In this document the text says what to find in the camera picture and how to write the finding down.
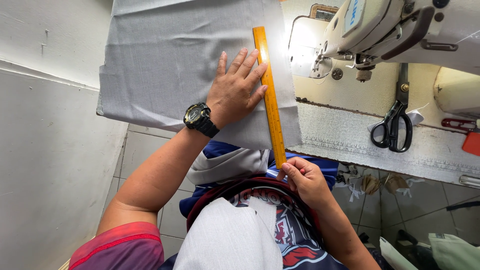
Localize person's left hand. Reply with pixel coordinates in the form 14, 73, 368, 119
206, 47, 269, 130

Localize person's right hand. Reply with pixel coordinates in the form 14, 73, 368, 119
276, 157, 334, 209

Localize yellow wooden ruler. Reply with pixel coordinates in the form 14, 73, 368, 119
252, 26, 287, 170

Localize grey fabric sheet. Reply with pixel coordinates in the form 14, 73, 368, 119
96, 0, 304, 151

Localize black wristwatch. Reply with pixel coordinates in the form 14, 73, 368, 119
183, 102, 221, 139

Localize person's printed jersey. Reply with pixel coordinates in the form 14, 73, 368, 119
68, 177, 349, 270

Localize blue and grey garment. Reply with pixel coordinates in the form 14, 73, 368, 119
179, 140, 340, 218

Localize heap of fabric scraps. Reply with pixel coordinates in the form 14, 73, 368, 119
334, 163, 426, 203

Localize white cloth on lap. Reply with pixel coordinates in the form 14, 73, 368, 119
173, 196, 284, 270

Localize black scissors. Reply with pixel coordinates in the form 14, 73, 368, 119
370, 63, 413, 154

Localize pale green cloth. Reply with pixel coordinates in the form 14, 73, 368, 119
379, 232, 480, 270

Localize white sewing machine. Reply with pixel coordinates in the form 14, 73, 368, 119
288, 0, 480, 130

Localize red thread snips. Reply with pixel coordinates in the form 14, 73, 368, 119
441, 118, 480, 134

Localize orange plastic piece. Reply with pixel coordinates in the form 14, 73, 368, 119
461, 131, 480, 157

